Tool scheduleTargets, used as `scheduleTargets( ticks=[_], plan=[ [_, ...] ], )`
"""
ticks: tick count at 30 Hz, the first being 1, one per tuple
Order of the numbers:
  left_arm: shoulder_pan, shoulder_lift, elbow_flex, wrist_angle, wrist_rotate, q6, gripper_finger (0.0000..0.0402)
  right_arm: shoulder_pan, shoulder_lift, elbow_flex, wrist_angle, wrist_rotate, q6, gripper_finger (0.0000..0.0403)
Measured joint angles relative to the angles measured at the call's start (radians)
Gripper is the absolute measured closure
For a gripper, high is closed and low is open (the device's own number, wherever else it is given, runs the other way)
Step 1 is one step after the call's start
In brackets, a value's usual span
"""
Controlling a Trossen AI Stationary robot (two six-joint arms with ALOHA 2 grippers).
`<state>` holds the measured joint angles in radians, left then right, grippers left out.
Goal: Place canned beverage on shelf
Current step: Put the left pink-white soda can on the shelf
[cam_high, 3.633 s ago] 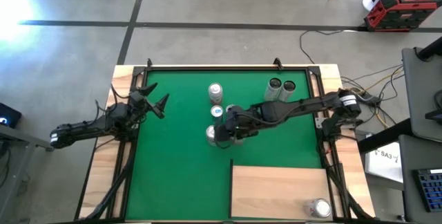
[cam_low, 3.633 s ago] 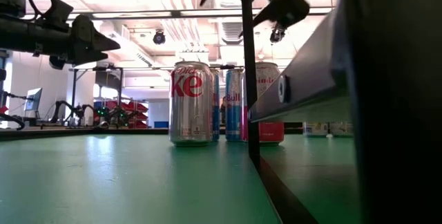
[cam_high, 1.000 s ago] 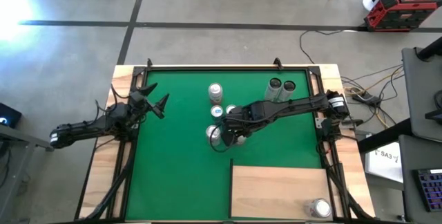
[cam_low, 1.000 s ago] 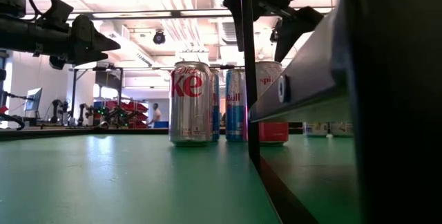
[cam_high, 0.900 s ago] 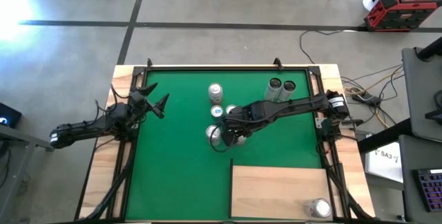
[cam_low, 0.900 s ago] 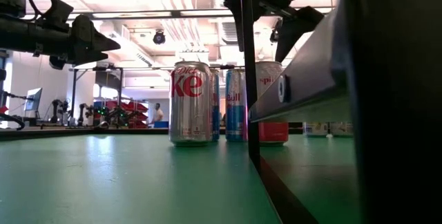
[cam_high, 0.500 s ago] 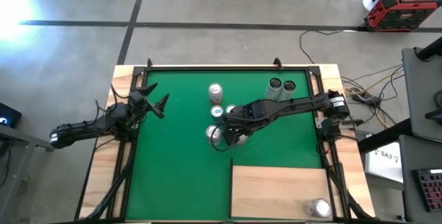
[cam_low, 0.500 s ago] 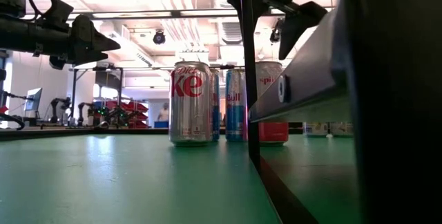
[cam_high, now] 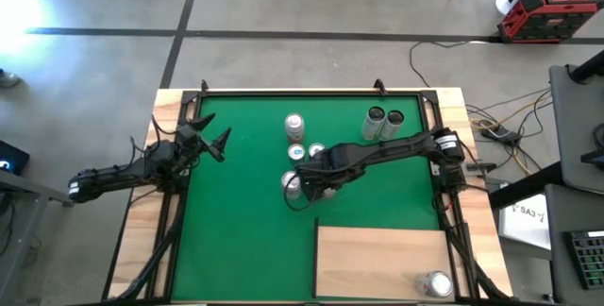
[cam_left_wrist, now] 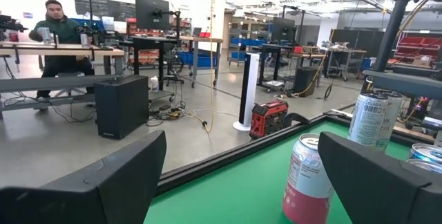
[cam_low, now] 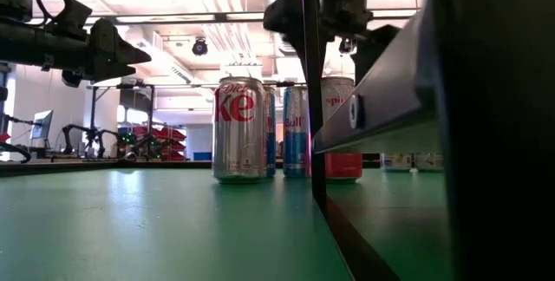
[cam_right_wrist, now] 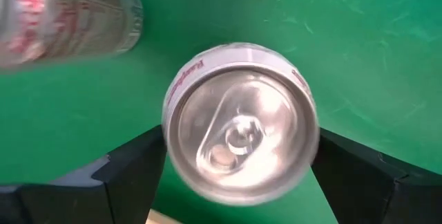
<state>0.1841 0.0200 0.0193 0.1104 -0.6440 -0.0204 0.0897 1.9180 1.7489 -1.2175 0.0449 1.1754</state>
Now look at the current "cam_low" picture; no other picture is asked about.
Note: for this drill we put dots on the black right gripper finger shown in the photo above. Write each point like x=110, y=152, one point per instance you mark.
x=370, y=49
x=297, y=44

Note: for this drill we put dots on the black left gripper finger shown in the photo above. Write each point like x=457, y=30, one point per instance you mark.
x=118, y=72
x=129, y=54

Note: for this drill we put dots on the blue silver Red Bull can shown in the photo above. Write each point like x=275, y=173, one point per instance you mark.
x=271, y=142
x=294, y=142

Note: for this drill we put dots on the silver Diet Coke can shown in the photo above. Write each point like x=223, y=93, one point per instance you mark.
x=239, y=133

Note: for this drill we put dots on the white red Spindrift can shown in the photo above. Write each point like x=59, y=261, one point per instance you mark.
x=344, y=167

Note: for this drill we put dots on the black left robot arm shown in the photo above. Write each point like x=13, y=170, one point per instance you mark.
x=26, y=44

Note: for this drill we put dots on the black background robot arm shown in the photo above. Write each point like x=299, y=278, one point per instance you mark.
x=65, y=135

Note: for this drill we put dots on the red bin rack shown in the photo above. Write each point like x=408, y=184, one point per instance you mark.
x=171, y=135

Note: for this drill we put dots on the grey computer monitor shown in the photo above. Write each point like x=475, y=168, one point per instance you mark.
x=42, y=125

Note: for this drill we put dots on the white Celsius can black lid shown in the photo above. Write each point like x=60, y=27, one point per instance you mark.
x=395, y=161

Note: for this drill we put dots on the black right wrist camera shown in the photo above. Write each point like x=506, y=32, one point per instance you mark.
x=282, y=14

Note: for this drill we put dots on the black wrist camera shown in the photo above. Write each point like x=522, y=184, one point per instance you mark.
x=74, y=14
x=282, y=14

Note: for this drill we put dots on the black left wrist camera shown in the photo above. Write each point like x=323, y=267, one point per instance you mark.
x=74, y=14

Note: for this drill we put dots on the black background rig frame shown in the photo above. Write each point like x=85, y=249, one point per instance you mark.
x=92, y=120

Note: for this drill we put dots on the black overhead frame beam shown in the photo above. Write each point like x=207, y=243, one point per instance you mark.
x=173, y=17

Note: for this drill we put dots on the black table frame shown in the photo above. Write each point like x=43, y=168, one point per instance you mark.
x=65, y=167

